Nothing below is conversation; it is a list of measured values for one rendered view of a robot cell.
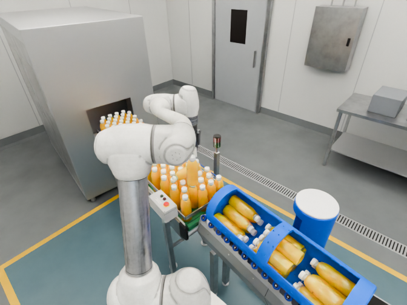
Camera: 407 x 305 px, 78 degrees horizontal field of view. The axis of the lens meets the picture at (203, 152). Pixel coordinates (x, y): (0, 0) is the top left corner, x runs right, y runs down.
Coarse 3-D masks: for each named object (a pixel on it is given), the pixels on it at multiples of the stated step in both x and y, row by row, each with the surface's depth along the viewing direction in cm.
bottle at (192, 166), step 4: (188, 160) 157; (192, 160) 155; (196, 160) 158; (188, 164) 156; (192, 164) 155; (196, 164) 156; (188, 168) 157; (192, 168) 156; (196, 168) 157; (188, 172) 159; (192, 172) 158; (196, 172) 159; (188, 176) 161; (192, 176) 160; (196, 176) 161; (188, 180) 163; (192, 180) 162; (196, 180) 164; (188, 184) 165; (192, 184) 164; (196, 184) 166
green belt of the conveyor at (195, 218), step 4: (148, 184) 211; (152, 188) 206; (196, 208) 188; (200, 212) 184; (204, 212) 184; (180, 216) 182; (196, 216) 181; (192, 220) 178; (196, 220) 179; (188, 224) 176; (192, 224) 176; (196, 224) 178; (188, 228) 175; (192, 228) 177
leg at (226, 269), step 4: (224, 264) 212; (224, 268) 214; (228, 268) 215; (224, 272) 218; (228, 272) 219; (224, 276) 221; (228, 276) 223; (224, 280) 225; (228, 280) 227; (224, 284) 229
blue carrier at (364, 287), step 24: (216, 192) 155; (240, 192) 156; (264, 216) 158; (240, 240) 138; (264, 240) 129; (312, 240) 129; (264, 264) 128; (336, 264) 127; (288, 288) 119; (360, 288) 105
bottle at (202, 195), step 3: (201, 189) 175; (204, 189) 175; (198, 192) 177; (201, 192) 175; (204, 192) 175; (207, 192) 178; (198, 195) 178; (201, 195) 176; (204, 195) 176; (207, 195) 178; (198, 198) 180; (201, 198) 177; (204, 198) 177; (207, 198) 180; (198, 201) 181; (201, 201) 179; (204, 201) 179; (207, 201) 181; (198, 204) 183; (201, 204) 180; (204, 204) 180; (198, 207) 185; (204, 210) 184
